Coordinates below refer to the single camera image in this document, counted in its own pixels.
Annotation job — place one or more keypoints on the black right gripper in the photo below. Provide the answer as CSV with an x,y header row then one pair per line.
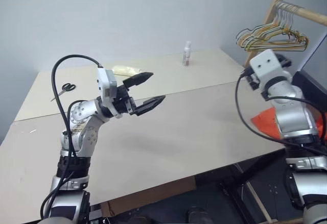
x,y
284,61

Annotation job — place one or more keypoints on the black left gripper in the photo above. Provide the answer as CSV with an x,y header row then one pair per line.
x,y
122,101

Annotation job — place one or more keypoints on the orange cloth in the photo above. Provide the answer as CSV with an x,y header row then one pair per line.
x,y
265,122

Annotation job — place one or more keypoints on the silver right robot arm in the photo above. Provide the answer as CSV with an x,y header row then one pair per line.
x,y
291,111

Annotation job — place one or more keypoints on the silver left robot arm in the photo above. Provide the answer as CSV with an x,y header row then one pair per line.
x,y
84,132

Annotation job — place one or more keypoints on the clear bag of white stuffing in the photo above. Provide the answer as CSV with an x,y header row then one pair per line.
x,y
125,70

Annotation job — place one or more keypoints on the wooden clothes rack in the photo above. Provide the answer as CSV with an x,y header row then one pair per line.
x,y
309,13

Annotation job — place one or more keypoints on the small white bottle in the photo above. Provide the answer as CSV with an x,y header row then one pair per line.
x,y
186,54

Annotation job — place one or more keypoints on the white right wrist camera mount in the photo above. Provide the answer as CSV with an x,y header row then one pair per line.
x,y
265,65

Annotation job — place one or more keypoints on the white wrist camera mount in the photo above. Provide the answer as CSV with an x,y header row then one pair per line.
x,y
105,81
265,65

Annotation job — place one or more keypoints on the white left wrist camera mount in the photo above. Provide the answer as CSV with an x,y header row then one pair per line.
x,y
105,81

